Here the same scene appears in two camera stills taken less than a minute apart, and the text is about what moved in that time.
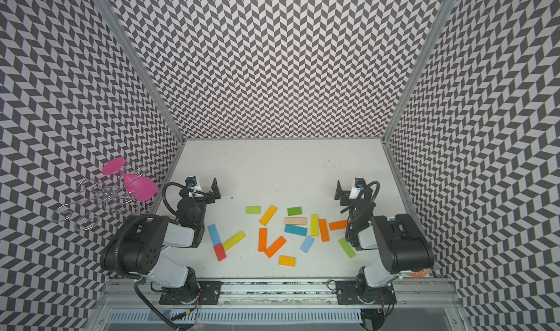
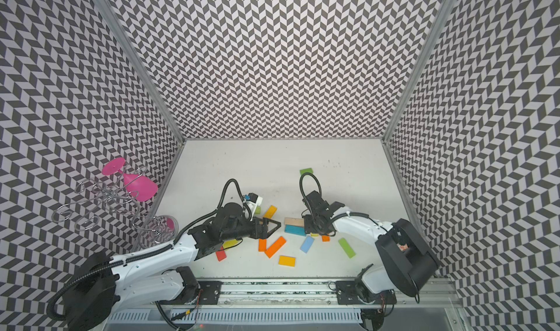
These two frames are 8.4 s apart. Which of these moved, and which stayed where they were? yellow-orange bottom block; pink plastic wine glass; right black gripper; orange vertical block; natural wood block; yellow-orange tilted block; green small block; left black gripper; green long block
Moved: left black gripper; right black gripper; green small block
Stayed: green long block; orange vertical block; pink plastic wine glass; natural wood block; yellow-orange bottom block; yellow-orange tilted block
